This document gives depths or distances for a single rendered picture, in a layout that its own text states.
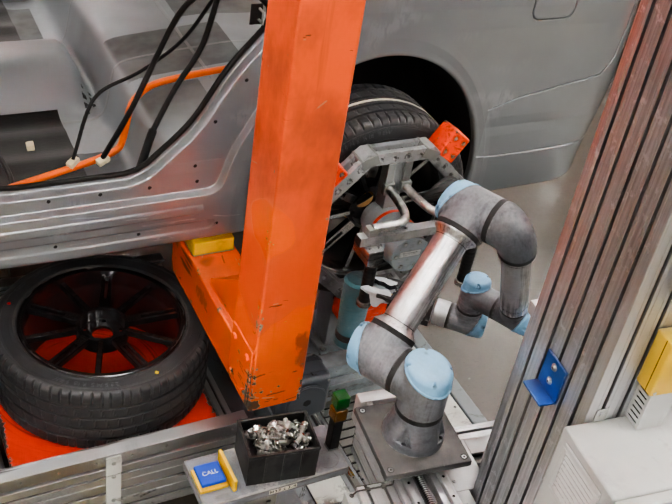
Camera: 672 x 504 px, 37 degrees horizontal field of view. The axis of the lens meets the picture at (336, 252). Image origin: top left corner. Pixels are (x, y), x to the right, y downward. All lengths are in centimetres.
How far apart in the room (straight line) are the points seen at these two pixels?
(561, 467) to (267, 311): 93
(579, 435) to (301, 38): 99
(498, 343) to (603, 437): 209
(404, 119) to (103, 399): 118
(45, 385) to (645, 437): 166
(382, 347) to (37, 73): 173
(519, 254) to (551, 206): 260
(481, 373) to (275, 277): 155
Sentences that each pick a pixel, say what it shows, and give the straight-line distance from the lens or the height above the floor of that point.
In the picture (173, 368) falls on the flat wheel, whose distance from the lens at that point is 296.
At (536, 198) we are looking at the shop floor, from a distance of 502.
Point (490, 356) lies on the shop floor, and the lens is 398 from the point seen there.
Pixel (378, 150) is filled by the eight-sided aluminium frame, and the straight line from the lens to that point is 290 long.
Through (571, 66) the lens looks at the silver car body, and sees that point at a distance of 343.
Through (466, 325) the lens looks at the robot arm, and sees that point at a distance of 278.
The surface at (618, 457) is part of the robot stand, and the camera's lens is 198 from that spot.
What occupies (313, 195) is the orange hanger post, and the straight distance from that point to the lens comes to 240.
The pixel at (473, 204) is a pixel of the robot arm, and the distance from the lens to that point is 237.
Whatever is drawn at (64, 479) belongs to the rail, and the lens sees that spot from 291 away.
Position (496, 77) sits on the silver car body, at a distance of 325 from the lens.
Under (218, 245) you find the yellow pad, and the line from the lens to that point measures 309.
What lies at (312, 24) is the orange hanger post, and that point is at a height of 169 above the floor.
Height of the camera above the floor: 257
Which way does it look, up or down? 36 degrees down
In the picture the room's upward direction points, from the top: 10 degrees clockwise
